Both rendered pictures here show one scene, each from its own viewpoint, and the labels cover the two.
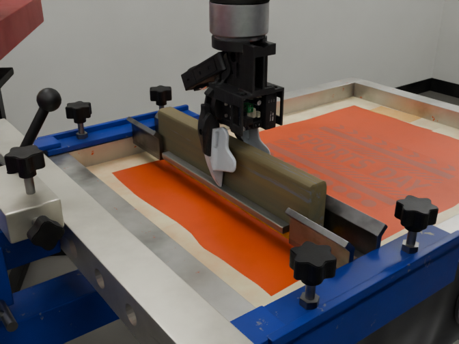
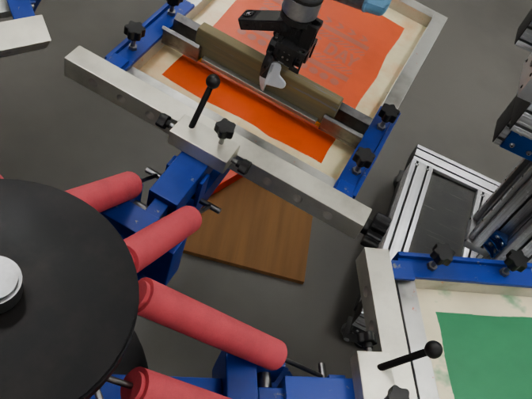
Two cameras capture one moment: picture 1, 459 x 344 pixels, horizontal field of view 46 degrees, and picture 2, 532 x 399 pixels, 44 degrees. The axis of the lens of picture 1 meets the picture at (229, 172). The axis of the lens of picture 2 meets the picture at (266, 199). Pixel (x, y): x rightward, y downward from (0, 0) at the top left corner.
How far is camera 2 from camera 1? 0.98 m
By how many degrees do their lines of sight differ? 43
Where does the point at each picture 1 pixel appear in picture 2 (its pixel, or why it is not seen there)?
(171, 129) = (213, 44)
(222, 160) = (273, 80)
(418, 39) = not seen: outside the picture
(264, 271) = (309, 147)
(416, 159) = (343, 31)
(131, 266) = (290, 175)
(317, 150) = not seen: hidden behind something
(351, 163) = not seen: hidden behind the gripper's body
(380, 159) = (323, 34)
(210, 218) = (257, 111)
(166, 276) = (308, 177)
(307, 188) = (336, 104)
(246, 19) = (314, 13)
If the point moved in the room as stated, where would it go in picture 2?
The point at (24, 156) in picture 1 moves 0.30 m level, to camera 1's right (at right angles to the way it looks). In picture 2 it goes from (231, 130) to (363, 104)
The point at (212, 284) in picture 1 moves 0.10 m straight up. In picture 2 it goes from (305, 168) to (321, 137)
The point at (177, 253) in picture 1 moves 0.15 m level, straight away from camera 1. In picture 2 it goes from (275, 150) to (239, 101)
